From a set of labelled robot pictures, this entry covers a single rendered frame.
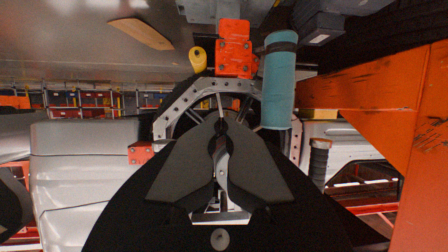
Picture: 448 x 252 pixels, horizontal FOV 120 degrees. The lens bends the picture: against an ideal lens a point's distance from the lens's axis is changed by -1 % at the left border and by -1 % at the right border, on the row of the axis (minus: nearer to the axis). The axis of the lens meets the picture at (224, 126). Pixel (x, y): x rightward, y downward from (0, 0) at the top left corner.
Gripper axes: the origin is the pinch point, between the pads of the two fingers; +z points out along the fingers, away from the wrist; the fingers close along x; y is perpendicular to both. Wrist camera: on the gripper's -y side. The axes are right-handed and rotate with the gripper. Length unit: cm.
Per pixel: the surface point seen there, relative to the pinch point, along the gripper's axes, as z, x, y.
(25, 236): 90, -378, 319
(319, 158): 10.4, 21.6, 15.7
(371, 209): 153, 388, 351
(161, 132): 27.7, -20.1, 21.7
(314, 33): 44, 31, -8
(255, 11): 73, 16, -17
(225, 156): 14.7, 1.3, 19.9
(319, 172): 8.9, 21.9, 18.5
